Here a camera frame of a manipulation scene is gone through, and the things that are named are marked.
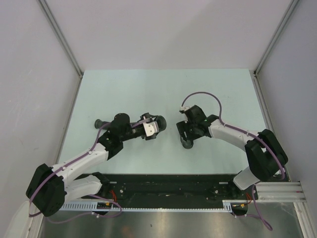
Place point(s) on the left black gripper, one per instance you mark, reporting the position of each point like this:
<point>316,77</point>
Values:
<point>145,116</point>

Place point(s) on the right aluminium frame post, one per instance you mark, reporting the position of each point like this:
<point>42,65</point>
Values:
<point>277,34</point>

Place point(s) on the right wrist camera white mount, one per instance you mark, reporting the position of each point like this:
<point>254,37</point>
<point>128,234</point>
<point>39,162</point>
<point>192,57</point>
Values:
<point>183,109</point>

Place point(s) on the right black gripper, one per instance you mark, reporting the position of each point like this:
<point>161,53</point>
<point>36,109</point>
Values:
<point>183,126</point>

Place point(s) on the aluminium frame post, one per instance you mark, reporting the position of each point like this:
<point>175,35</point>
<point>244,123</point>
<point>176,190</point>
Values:
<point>49,15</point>
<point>277,34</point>

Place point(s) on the left aluminium frame post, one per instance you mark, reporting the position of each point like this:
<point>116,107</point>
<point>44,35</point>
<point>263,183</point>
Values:
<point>49,15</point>

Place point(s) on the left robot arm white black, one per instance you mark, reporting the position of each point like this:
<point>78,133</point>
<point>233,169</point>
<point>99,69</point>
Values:
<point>52,186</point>

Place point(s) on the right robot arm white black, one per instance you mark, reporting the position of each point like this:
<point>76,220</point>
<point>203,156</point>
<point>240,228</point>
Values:
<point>264,153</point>

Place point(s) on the grey slotted cable duct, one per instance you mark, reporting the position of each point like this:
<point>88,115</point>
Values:
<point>103,206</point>

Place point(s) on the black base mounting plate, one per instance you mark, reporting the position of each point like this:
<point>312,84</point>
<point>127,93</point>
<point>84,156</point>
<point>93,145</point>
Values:
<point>172,191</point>

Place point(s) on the aluminium extrusion rail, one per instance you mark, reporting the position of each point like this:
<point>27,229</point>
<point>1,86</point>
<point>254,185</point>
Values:
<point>280,192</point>

